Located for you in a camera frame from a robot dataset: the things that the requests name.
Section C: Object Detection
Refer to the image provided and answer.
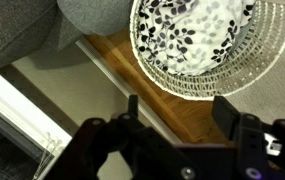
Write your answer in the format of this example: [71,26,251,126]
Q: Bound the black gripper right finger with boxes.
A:
[211,95,285,180]

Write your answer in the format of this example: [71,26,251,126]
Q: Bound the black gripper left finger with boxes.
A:
[45,94,197,180]

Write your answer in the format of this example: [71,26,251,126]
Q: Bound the white blanket with black leaves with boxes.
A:
[136,0,257,76]

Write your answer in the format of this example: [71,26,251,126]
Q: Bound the white woven basket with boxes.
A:
[129,0,285,102]

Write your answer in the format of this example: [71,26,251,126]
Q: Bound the metal floor threshold strip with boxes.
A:
[75,36,184,145]

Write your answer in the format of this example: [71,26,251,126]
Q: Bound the grey cloth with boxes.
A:
[230,18,256,52]

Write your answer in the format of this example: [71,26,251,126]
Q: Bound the grey cushion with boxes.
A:
[0,0,135,72]

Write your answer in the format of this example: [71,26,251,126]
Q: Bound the thin white wire bundle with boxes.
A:
[31,131,64,180]

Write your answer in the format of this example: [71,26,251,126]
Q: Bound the white door frame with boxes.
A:
[0,69,74,168]

